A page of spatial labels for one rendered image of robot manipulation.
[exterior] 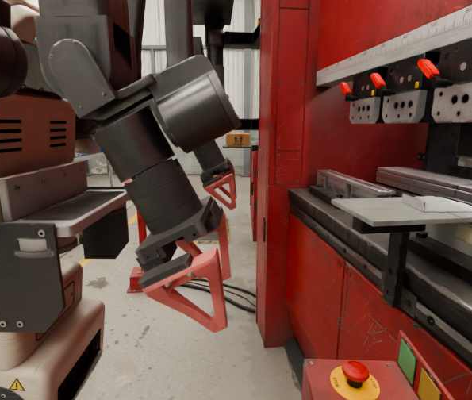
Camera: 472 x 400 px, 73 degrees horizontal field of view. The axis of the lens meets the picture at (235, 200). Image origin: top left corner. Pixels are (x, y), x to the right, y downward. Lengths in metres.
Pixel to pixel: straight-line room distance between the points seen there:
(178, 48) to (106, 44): 0.45
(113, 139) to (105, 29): 0.08
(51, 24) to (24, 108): 0.29
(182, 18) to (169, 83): 0.46
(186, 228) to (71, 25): 0.18
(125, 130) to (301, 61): 1.32
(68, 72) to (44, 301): 0.33
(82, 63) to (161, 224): 0.14
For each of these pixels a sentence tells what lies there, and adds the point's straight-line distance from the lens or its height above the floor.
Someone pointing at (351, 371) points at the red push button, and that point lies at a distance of 0.57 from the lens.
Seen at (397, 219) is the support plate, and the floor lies 1.00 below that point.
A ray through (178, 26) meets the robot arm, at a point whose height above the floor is 1.36.
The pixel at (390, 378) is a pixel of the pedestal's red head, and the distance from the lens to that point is 0.63.
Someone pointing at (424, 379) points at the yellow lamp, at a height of 0.82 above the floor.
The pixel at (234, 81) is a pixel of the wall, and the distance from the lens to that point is 7.68.
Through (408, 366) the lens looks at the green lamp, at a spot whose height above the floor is 0.81.
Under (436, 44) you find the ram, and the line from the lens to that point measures 0.93.
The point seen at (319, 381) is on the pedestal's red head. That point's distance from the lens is 0.59.
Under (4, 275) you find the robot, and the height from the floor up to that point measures 0.97.
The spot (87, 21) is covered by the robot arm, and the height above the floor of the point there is 1.25.
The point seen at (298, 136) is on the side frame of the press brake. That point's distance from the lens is 1.54.
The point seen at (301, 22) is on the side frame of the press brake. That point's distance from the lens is 1.59.
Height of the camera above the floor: 1.17
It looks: 13 degrees down
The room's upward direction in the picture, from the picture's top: straight up
